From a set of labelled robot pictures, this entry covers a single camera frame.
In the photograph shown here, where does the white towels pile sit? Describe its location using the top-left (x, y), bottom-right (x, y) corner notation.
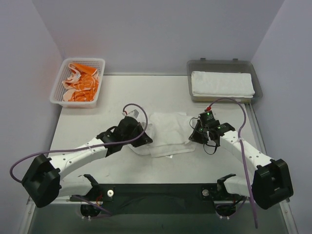
top-left (129, 112), bottom-right (196, 158)

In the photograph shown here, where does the white terry towel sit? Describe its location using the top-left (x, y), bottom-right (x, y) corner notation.
top-left (191, 71), bottom-right (255, 98)

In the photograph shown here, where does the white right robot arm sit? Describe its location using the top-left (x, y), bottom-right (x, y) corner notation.
top-left (189, 108), bottom-right (293, 210)

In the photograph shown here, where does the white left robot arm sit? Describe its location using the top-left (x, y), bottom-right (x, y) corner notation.
top-left (21, 116), bottom-right (153, 208)

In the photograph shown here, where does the orange cloth in basket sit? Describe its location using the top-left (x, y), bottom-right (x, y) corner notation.
top-left (62, 63), bottom-right (99, 102)

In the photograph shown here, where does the white plastic mesh basket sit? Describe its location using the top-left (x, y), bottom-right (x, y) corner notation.
top-left (50, 58), bottom-right (105, 108)

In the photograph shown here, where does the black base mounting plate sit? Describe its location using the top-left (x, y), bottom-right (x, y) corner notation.
top-left (70, 183), bottom-right (245, 216)

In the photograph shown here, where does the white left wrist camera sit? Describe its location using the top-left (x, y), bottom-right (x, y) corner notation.
top-left (128, 110), bottom-right (139, 119)

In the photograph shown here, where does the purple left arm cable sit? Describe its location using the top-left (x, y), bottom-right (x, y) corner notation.
top-left (9, 104), bottom-right (149, 217)

